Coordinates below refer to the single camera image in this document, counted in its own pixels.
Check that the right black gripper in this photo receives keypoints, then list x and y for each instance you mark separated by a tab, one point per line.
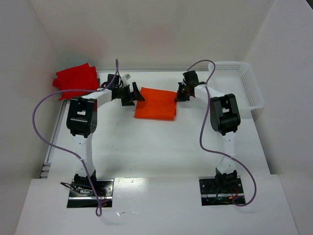
182	92

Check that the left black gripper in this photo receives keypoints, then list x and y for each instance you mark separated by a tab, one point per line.
129	94

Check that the orange t shirt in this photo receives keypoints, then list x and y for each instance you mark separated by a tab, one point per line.
158	105

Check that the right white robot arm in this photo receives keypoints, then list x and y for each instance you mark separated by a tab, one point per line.
222	109

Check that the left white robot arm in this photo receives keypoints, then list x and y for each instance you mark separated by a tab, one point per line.
82	123

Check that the folded red t shirt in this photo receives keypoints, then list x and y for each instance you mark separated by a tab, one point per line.
82	77

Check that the white plastic basket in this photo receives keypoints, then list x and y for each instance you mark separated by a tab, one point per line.
232	77

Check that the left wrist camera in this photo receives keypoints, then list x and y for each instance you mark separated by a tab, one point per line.
124	80

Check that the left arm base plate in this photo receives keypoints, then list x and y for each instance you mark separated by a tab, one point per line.
80	197

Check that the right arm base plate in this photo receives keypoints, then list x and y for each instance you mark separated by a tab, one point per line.
213	195

